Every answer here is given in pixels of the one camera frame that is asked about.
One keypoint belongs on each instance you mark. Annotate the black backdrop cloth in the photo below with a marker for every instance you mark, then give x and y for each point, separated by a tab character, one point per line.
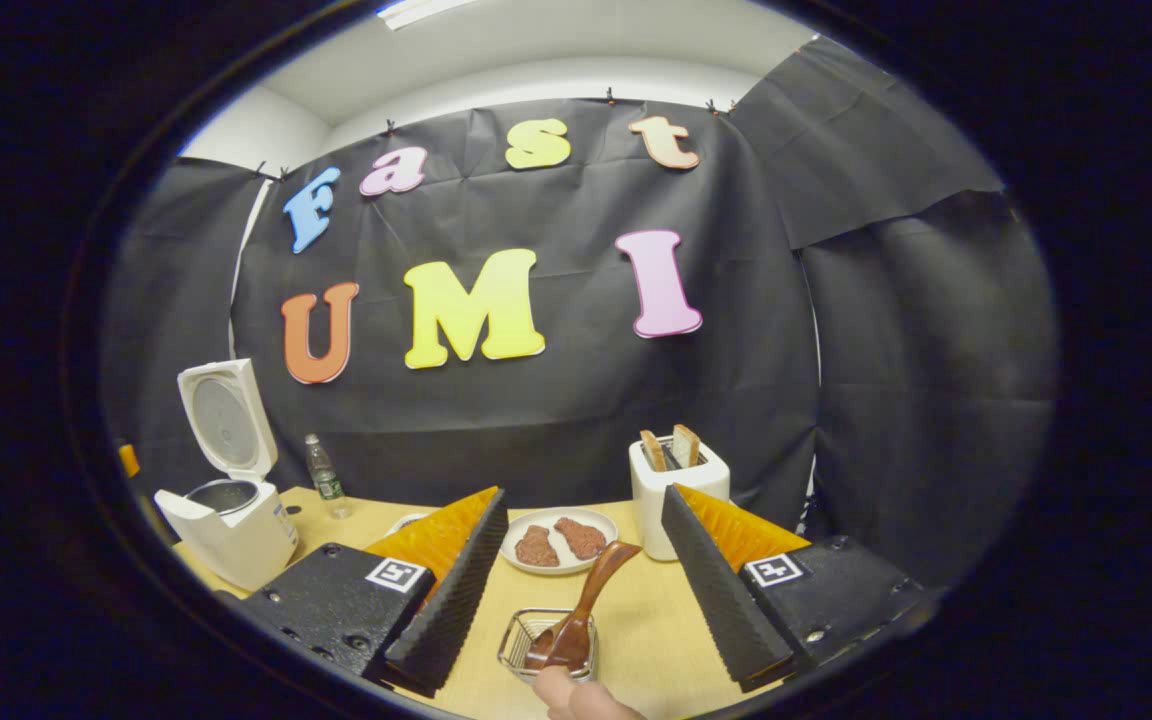
886	400

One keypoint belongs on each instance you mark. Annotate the white toaster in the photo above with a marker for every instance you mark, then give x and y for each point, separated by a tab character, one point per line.
651	510

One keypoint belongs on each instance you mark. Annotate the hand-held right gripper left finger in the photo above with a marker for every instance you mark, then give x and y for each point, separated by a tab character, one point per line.
451	600

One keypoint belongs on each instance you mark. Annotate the white rice cooker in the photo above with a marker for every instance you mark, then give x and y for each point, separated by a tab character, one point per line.
236	545

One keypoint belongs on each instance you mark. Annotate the clear plastic water bottle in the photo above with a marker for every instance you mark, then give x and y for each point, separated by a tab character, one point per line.
328	485

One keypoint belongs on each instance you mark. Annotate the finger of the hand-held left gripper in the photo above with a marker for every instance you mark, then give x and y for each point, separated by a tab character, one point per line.
129	462

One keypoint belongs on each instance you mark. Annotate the toast slice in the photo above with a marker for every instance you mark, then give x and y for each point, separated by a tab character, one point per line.
653	452
686	446

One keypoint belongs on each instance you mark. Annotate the brown wooden spoon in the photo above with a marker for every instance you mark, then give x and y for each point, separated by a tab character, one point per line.
591	595

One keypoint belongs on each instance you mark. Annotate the white round plate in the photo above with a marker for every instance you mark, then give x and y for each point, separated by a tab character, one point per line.
608	535

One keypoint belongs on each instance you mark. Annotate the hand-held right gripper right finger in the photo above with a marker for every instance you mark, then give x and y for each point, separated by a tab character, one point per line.
711	590

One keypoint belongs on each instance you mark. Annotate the brown meat piece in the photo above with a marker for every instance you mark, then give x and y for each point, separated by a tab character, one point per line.
581	538
536	547

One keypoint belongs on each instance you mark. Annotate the white divided grain dish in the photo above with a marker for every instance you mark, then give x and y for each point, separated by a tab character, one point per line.
406	523

